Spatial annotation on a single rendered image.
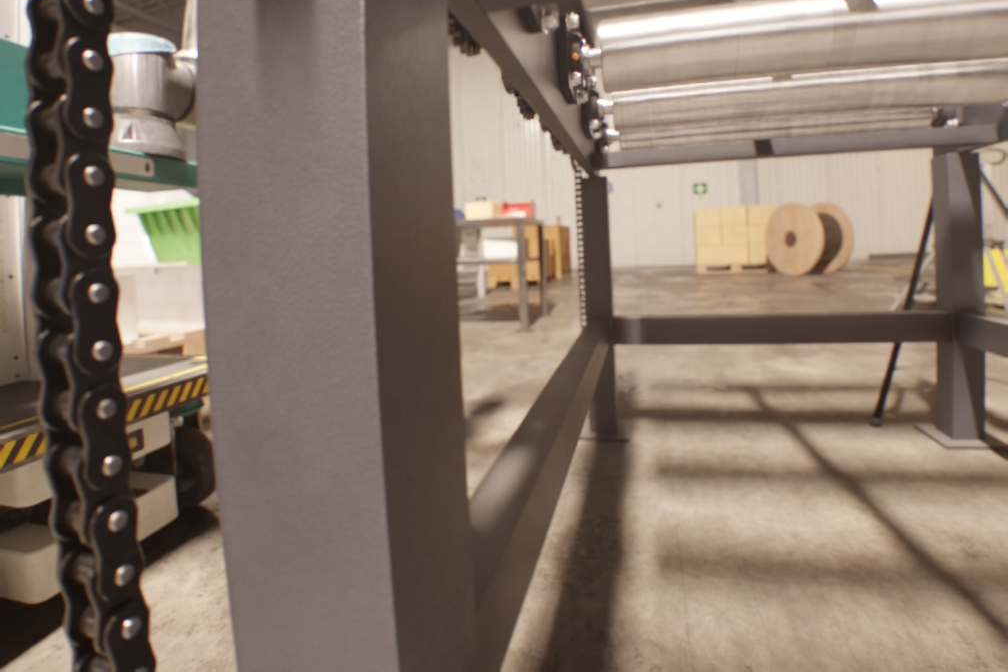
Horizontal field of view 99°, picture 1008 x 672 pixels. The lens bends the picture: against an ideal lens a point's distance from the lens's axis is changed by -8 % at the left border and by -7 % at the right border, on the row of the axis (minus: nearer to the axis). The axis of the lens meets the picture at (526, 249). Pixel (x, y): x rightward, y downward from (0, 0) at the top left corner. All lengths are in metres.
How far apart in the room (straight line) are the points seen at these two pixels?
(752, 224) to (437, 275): 7.99
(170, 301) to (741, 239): 7.39
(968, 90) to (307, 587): 1.24
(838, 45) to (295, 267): 0.77
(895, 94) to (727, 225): 7.02
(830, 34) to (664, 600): 0.87
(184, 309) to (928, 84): 2.42
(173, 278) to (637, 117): 1.90
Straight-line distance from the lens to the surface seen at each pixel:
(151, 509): 1.17
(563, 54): 0.78
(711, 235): 8.09
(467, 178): 11.64
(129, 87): 1.30
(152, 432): 1.13
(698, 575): 0.96
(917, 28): 0.87
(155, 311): 2.42
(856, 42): 0.84
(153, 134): 1.27
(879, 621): 0.95
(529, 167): 11.22
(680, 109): 1.07
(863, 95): 1.15
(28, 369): 1.38
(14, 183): 1.29
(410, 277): 0.19
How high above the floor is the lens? 0.55
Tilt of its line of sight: level
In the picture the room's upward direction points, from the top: 2 degrees counter-clockwise
